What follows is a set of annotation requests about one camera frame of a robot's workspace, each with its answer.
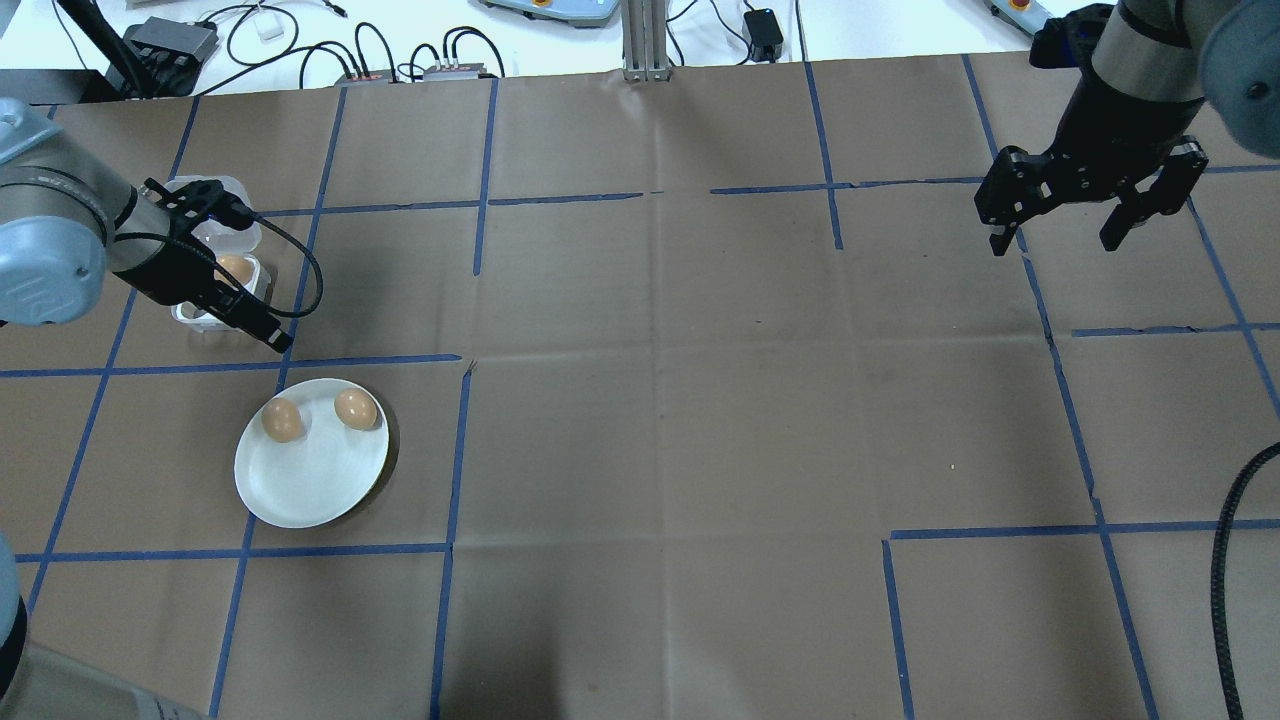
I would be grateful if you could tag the grey docking box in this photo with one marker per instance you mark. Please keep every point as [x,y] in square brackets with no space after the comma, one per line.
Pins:
[175,40]

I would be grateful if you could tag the black power adapter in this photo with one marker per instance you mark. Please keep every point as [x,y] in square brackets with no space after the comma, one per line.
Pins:
[763,30]

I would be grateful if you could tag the white power adapter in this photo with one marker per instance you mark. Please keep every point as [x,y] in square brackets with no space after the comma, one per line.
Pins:
[268,25]

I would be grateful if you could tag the grey touchscreen teach pendant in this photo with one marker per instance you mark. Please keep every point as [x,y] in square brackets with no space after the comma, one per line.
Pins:
[550,8]
[1015,12]

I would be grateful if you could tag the aluminium camera post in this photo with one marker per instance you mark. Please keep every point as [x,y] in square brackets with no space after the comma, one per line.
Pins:
[645,40]

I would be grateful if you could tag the black monitor stand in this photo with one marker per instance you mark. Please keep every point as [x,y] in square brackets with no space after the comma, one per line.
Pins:
[100,40]

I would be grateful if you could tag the white round plate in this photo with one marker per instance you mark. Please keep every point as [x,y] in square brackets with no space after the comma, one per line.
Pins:
[310,480]

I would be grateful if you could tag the brown egg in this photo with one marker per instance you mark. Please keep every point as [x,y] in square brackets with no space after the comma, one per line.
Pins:
[237,268]
[356,409]
[282,420]

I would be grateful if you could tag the clear plastic egg box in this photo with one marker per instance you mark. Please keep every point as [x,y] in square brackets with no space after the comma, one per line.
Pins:
[262,285]

